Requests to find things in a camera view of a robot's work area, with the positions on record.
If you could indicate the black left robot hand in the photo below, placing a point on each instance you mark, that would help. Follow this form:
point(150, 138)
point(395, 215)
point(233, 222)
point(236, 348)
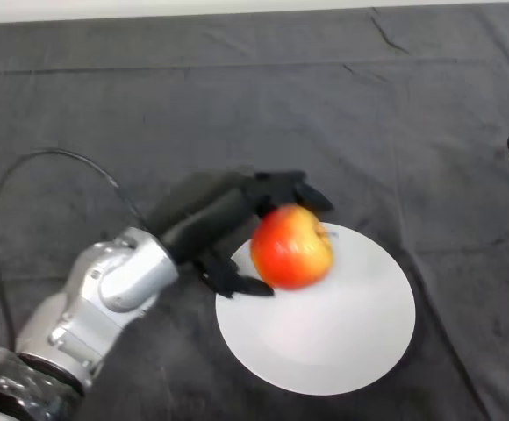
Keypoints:
point(210, 223)

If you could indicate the red yellow apple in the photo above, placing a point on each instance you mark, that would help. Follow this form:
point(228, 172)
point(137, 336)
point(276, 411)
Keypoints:
point(291, 254)

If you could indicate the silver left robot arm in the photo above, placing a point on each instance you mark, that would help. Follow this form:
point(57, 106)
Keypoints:
point(92, 307)

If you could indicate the white round plate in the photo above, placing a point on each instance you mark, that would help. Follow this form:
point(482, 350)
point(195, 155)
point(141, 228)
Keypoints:
point(324, 333)

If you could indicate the black cloth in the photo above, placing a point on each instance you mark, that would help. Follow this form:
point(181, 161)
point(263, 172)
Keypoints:
point(193, 109)

